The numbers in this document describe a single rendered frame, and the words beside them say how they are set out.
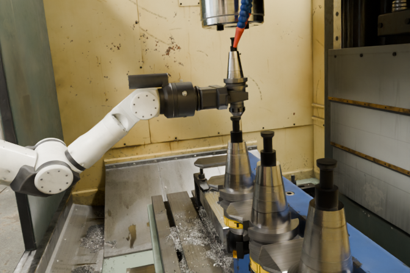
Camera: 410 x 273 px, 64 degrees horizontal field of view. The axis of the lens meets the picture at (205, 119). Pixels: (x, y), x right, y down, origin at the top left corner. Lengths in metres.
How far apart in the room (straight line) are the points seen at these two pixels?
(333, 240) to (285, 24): 1.82
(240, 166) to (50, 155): 0.49
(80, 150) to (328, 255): 0.64
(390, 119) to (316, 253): 0.80
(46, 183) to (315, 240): 0.63
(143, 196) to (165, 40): 0.83
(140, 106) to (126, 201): 1.01
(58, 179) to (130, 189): 0.99
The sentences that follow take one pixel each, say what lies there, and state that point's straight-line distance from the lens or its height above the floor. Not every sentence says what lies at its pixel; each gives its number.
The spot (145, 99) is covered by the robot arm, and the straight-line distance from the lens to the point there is 0.76.
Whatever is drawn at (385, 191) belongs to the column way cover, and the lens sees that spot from 1.13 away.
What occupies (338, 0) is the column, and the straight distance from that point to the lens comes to 1.24.
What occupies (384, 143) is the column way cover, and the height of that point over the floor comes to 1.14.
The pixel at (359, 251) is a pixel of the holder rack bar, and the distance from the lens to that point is 0.35.
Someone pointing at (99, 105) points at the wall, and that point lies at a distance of 1.84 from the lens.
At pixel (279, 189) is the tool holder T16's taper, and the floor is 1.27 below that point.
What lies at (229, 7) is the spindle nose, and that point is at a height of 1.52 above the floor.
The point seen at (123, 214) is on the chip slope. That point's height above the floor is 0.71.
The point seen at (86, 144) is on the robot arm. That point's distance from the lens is 0.81.
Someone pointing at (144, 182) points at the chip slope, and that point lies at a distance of 1.79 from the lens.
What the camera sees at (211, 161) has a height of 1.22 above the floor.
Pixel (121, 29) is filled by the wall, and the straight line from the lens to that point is 1.83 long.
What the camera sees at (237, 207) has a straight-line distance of 0.45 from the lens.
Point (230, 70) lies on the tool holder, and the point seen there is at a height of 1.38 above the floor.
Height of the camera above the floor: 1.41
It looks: 10 degrees down
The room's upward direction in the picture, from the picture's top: 4 degrees counter-clockwise
